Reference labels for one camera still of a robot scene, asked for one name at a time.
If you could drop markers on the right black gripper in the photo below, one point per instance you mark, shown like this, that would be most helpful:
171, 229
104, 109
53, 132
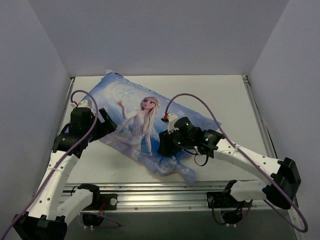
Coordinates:
164, 144

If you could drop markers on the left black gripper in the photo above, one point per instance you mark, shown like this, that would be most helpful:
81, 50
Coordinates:
106, 124

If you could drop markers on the blue and pink printed pillowcase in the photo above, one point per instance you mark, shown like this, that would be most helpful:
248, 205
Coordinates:
137, 112

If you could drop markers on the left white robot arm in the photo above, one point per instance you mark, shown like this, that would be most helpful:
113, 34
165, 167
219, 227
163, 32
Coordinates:
45, 218

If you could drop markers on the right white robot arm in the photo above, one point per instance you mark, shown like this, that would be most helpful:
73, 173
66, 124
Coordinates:
277, 180

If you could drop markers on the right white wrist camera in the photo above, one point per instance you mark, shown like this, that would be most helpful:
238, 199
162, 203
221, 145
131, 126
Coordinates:
171, 119

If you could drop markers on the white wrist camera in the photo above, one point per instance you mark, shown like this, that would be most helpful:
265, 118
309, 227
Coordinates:
171, 119
87, 103

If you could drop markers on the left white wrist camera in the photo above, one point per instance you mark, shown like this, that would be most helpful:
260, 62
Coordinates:
87, 103

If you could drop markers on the aluminium front rail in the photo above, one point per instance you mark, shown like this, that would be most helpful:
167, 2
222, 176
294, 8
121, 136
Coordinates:
155, 197

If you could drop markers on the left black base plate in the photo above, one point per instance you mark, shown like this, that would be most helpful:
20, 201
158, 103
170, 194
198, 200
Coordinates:
103, 202

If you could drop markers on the right aluminium side rail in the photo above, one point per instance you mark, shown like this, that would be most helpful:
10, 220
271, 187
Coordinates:
264, 132

